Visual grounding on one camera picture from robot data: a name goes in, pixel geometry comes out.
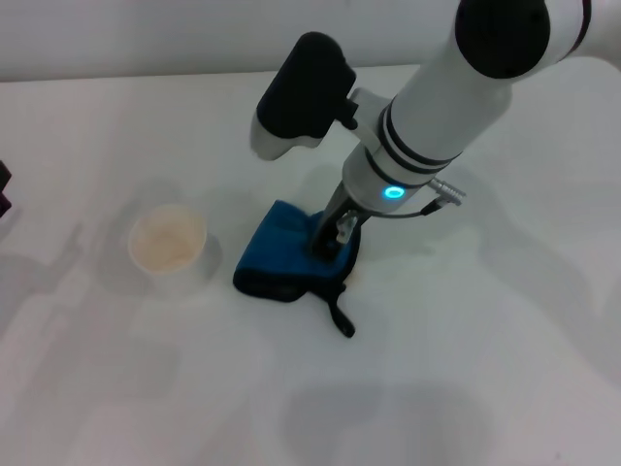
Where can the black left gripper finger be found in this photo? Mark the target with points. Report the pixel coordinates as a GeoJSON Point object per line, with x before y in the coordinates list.
{"type": "Point", "coordinates": [4, 179]}

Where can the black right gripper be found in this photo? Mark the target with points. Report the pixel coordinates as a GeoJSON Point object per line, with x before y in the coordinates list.
{"type": "Point", "coordinates": [339, 213]}

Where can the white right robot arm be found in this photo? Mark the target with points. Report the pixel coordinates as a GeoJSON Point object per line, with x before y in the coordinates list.
{"type": "Point", "coordinates": [446, 107]}

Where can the blue rag with black trim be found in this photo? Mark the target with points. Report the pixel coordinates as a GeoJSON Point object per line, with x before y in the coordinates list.
{"type": "Point", "coordinates": [276, 242]}

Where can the white paper cup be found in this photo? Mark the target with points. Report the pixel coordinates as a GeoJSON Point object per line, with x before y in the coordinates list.
{"type": "Point", "coordinates": [165, 238]}

